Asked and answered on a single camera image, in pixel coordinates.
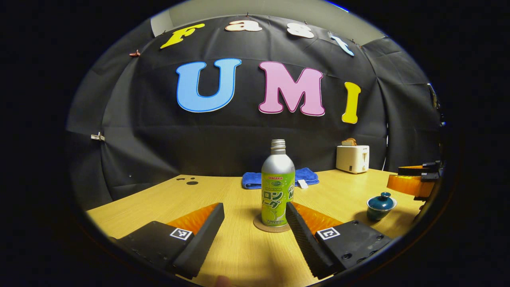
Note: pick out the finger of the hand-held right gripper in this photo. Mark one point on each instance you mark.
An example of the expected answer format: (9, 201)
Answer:
(414, 170)
(410, 185)

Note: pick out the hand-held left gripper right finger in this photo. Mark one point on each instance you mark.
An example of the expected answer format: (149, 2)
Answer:
(303, 239)

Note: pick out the teal teacup lid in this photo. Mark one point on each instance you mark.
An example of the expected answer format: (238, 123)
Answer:
(381, 203)

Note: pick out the white clip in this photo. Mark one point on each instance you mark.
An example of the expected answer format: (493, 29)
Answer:
(97, 137)

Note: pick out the black backdrop cloth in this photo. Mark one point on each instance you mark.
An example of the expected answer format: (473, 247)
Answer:
(159, 135)

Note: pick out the folded blue towel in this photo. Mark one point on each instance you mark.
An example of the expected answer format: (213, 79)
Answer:
(252, 180)

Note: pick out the white toaster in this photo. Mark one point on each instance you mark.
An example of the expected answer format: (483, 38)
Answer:
(350, 159)

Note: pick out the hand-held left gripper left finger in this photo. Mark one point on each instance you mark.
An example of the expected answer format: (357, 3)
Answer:
(207, 235)

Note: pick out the orange clip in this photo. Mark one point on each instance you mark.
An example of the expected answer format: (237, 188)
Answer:
(134, 53)

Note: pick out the teal teacup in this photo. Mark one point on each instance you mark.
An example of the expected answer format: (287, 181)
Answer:
(376, 214)

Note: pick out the round brown coaster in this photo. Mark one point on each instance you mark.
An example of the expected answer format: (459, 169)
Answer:
(261, 226)

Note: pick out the silver green water bottle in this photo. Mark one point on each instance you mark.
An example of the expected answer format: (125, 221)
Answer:
(277, 187)

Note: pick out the toast slice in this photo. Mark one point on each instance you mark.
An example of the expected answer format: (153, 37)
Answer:
(349, 142)

